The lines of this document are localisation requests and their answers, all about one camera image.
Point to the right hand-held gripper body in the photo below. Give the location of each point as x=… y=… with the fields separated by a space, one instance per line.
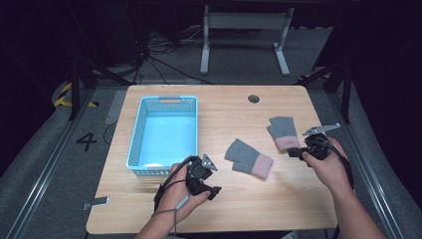
x=316 y=146

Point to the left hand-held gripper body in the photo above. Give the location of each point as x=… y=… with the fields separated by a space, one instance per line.
x=198 y=171

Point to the blue plastic basket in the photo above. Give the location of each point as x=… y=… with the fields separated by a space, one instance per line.
x=166 y=136

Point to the white metal desk frame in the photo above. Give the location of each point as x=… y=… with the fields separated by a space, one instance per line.
x=247 y=20

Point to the grey tape strip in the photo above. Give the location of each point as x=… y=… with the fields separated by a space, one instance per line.
x=116 y=106

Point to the person's left hand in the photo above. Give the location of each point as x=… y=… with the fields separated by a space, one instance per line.
x=175 y=199

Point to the round black table grommet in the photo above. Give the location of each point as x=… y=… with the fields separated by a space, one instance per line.
x=253 y=99

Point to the grey tape piece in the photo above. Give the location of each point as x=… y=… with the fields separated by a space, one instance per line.
x=98 y=201

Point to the grey glove with pink cuff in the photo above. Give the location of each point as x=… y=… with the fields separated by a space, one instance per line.
x=284 y=132
x=247 y=159

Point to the black metal stand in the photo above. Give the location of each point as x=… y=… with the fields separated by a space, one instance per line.
x=75 y=86
x=346 y=93

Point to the person's right hand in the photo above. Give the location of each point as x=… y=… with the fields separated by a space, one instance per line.
x=331 y=172

